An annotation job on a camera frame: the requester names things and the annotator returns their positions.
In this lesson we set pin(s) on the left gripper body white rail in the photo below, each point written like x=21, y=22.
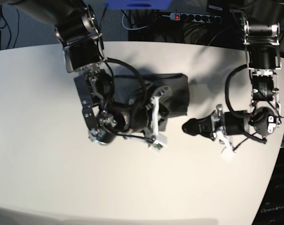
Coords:
x=219, y=128

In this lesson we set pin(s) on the right gripper body white rail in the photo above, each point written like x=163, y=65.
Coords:
x=156, y=119

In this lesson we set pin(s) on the grey T-shirt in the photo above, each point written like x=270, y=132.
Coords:
x=176, y=101

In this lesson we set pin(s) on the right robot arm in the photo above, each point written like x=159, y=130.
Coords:
x=76, y=28

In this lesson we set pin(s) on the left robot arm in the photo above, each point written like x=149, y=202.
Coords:
x=259, y=23

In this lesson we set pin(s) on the white power strip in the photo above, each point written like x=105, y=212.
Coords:
x=198, y=18

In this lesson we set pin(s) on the blue plastic box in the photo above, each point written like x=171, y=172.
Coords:
x=138, y=4

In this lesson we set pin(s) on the black OpenArm base box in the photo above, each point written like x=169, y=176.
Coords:
x=271, y=210

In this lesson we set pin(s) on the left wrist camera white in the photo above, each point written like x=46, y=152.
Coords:
x=227, y=154

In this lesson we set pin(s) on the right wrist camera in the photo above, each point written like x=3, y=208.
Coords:
x=157, y=146

